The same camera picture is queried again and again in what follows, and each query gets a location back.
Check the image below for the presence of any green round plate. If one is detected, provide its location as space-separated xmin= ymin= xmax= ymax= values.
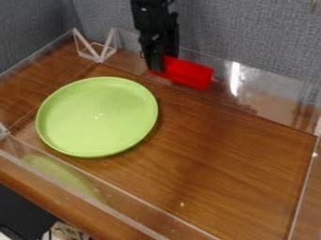
xmin=34 ymin=77 xmax=157 ymax=158

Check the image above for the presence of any white power strip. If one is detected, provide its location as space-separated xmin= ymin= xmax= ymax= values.
xmin=40 ymin=221 xmax=91 ymax=240

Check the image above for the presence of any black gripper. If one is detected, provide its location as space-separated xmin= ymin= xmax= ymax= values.
xmin=129 ymin=0 xmax=179 ymax=73

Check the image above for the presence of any clear acrylic enclosure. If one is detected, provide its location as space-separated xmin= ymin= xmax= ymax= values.
xmin=0 ymin=29 xmax=321 ymax=240

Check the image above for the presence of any clear acrylic corner bracket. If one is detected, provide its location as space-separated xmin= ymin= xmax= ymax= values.
xmin=71 ymin=28 xmax=117 ymax=63

